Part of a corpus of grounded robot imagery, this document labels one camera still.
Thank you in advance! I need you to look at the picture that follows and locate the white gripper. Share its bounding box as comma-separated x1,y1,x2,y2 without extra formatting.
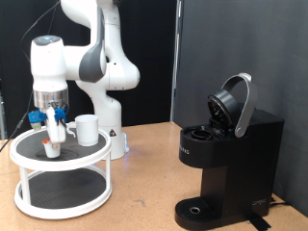
46,107,67,152

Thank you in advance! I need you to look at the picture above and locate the coffee pod with orange lid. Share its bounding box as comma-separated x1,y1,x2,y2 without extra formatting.
42,138,62,159

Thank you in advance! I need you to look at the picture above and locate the white mug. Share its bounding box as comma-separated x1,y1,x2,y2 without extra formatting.
65,114,100,147

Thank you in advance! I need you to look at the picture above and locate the black Keurig coffee machine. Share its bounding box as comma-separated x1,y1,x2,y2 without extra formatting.
174,72,286,231

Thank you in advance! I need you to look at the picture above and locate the white two-tier turntable stand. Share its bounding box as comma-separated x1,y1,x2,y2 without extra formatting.
9,123,114,220

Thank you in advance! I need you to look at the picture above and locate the silver vertical pole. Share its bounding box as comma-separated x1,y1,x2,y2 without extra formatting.
168,0,185,123

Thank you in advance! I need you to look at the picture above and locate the black tape strip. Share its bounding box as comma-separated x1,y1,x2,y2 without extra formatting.
244,215,273,231

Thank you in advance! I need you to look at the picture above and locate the blue cable clip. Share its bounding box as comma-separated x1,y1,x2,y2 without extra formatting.
53,108,67,125

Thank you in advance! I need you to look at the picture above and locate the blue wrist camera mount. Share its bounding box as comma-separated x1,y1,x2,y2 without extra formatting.
28,110,48,130

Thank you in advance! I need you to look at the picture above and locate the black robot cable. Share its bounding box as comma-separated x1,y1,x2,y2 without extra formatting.
0,0,62,152

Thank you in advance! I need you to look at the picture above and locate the grey metal frame post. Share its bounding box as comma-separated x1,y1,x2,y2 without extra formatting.
0,78,6,140

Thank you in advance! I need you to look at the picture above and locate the black power cord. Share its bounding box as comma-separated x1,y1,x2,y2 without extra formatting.
269,195,292,208

